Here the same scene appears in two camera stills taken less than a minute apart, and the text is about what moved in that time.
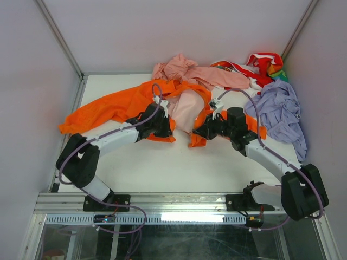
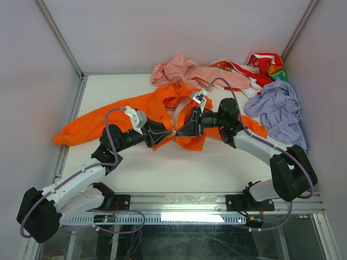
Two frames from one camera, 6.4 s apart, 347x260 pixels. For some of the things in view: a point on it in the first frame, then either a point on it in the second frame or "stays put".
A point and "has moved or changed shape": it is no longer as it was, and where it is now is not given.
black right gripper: (205, 130) to (195, 127)
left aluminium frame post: (42, 6) stays put
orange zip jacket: (118, 110) has moved or changed shape
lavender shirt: (280, 114) stays put
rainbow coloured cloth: (275, 71) stays put
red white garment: (256, 69) stays put
